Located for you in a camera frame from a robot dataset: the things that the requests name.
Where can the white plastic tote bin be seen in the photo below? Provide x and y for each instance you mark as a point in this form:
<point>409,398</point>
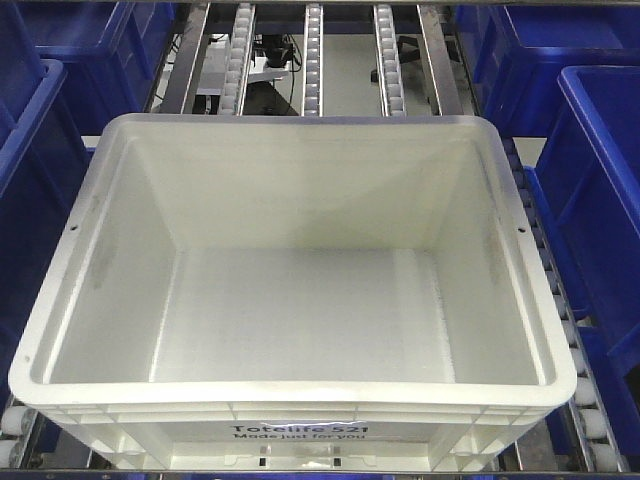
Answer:
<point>232,293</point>

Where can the blue bin far right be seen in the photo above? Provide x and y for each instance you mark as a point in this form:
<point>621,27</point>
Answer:
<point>515,54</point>

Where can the blue bin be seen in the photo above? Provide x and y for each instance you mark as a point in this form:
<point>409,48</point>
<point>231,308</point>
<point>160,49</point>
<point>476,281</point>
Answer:
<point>586,181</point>
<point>515,54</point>
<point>43,163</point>
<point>111,52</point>

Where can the blue bin near right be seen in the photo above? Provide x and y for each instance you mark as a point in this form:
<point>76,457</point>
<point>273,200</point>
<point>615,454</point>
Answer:
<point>586,181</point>

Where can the blue bin far left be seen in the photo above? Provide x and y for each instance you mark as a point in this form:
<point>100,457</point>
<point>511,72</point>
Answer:
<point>111,52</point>

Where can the blue bin near left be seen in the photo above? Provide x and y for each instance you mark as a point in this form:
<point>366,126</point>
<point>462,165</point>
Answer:
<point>43,163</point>

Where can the centre roller track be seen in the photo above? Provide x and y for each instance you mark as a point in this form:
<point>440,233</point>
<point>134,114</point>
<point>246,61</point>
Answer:
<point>312,61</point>

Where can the side roller track right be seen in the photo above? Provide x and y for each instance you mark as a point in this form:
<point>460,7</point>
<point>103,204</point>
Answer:
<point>584,416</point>

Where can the side roller track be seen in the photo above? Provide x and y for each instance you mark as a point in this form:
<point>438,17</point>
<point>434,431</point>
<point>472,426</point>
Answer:
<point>584,416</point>
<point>19,424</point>

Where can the side roller track left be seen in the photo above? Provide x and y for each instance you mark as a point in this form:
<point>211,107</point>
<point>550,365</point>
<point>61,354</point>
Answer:
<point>19,424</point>

